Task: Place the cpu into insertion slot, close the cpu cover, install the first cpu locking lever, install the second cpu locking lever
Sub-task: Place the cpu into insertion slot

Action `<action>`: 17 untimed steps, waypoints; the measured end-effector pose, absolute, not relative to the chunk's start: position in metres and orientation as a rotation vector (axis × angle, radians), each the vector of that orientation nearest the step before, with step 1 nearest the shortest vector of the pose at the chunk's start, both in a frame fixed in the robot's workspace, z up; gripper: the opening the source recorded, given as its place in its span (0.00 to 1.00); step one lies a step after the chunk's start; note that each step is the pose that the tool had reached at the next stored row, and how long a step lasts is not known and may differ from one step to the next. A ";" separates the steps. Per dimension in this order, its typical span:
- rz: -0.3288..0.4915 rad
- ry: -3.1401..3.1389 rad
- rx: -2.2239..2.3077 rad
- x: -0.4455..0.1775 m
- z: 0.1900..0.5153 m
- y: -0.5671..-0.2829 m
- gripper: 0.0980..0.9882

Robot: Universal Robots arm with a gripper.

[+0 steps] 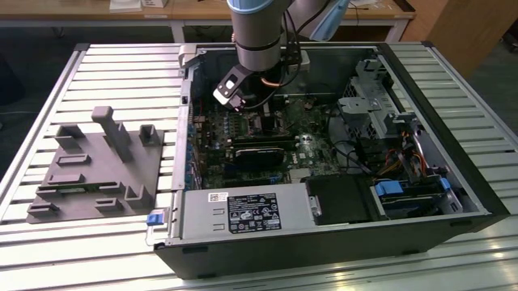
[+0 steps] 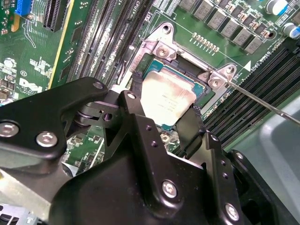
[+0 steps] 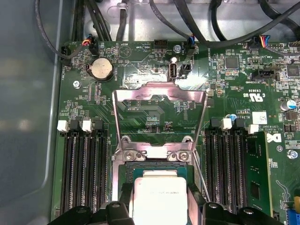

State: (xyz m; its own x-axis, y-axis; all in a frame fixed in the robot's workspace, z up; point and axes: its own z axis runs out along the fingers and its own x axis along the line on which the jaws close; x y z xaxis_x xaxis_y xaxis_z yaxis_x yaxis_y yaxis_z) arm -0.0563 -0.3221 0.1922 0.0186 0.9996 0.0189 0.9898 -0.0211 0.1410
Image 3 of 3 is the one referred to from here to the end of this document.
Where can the silver CPU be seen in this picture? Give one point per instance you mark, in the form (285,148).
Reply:
(159,201)

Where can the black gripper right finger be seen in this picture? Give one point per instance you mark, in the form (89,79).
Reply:
(215,214)

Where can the silver coin battery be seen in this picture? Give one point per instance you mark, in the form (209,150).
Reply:
(101,69)

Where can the internal USB port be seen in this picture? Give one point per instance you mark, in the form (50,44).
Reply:
(173,70)

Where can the green motherboard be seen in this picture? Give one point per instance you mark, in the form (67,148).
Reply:
(234,93)

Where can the green RAM stick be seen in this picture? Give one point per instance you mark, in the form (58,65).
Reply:
(256,164)

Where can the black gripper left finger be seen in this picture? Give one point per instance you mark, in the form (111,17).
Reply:
(112,213)

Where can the CPU socket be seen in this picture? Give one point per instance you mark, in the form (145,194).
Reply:
(126,174)

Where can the metal locking lever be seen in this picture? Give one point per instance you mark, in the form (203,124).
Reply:
(203,185)
(114,180)

